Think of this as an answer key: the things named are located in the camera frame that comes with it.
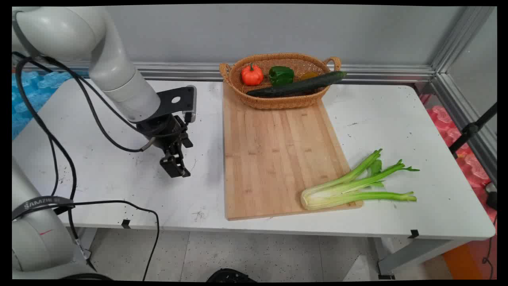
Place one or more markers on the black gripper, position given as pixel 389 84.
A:
pixel 164 131

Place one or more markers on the long dark green cucumber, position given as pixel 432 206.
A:
pixel 297 85

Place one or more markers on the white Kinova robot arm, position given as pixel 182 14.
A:
pixel 119 75

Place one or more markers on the black tape mark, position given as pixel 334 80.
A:
pixel 414 234
pixel 126 223

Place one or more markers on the bamboo cutting board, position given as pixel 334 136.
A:
pixel 274 159

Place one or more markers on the woven wicker basket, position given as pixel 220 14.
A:
pixel 278 101

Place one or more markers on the grey table leg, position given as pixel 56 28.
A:
pixel 416 254
pixel 83 242

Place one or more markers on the black round floor object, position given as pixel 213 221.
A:
pixel 230 275

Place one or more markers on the green bell pepper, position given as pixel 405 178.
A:
pixel 281 74

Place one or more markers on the yellow-brown pear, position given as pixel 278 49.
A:
pixel 308 75

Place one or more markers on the blue foam mat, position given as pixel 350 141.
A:
pixel 27 95

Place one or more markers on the green celery bunch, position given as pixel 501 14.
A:
pixel 345 190

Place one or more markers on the red foam mat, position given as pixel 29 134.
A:
pixel 468 163

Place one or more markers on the black tripod stand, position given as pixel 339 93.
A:
pixel 470 129

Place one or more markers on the orange floor mat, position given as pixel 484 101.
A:
pixel 462 262

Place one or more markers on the small black box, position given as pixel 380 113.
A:
pixel 492 196

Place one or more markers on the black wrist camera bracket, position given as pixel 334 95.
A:
pixel 174 101

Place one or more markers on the horizontal aluminium frame rail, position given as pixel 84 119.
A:
pixel 377 73

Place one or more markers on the slanted aluminium frame post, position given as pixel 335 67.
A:
pixel 460 59

